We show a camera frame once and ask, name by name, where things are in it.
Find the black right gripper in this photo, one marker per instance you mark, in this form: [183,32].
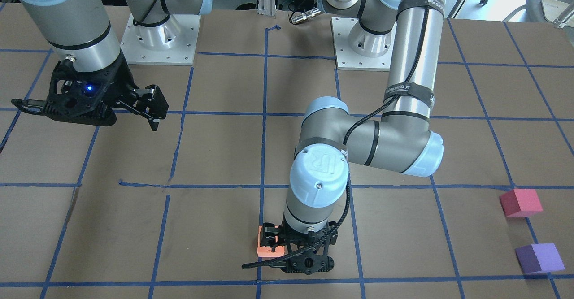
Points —
[120,77]

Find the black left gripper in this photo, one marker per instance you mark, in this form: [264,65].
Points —
[272,233]

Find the orange foam cube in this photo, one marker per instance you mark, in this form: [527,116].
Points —
[264,246]

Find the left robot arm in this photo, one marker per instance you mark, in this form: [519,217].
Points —
[394,137]

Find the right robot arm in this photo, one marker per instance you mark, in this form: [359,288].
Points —
[82,29]

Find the red foam cube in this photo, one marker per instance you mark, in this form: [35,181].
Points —
[521,203]

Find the purple foam cube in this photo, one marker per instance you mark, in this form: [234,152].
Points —
[539,258]

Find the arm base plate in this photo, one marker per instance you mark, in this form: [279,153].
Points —
[173,43]
[356,49]

